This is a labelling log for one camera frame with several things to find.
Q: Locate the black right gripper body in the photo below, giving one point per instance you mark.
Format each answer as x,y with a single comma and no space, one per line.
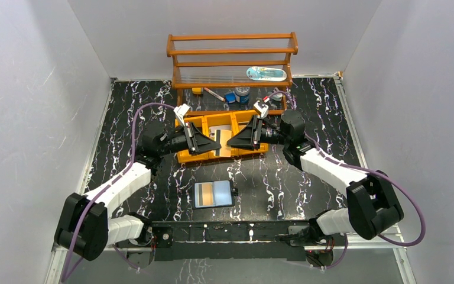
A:
272,135

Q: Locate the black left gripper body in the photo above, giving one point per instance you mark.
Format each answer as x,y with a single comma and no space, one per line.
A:
190,136

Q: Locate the gold vip card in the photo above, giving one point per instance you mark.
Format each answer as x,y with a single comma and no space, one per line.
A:
203,194
242,125

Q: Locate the black leather card holder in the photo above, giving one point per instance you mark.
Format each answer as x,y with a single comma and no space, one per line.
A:
224,194

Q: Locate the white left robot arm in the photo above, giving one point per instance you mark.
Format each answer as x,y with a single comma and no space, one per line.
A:
86,226

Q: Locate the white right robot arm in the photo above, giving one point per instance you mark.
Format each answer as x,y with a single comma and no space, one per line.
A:
372,205

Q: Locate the silver cards stack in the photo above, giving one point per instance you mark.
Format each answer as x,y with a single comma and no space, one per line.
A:
213,129

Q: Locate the right yellow plastic bin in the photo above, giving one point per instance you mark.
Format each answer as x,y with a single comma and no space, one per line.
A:
245,116

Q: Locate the yellow plastic bin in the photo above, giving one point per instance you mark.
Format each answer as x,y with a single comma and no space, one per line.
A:
184,156
213,120
245,116

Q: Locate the left yellow plastic bin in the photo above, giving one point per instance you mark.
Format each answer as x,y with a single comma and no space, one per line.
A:
184,156

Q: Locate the middle yellow plastic bin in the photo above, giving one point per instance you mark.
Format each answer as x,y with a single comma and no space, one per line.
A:
213,120

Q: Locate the grey stapler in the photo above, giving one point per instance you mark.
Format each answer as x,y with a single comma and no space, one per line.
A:
276,95

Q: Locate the round tape tin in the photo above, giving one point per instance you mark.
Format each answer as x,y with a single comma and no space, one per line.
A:
242,94

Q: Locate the red white marker pen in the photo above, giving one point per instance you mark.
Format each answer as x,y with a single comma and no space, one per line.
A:
217,96

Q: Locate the blue blister pack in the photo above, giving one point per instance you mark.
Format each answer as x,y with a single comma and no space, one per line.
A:
266,74

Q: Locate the orange wooden shelf rack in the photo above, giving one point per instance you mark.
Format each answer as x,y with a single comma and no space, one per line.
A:
222,60

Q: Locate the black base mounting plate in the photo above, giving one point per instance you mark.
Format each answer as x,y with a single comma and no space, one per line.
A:
227,239

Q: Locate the aluminium frame rail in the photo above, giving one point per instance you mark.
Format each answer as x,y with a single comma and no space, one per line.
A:
139,260

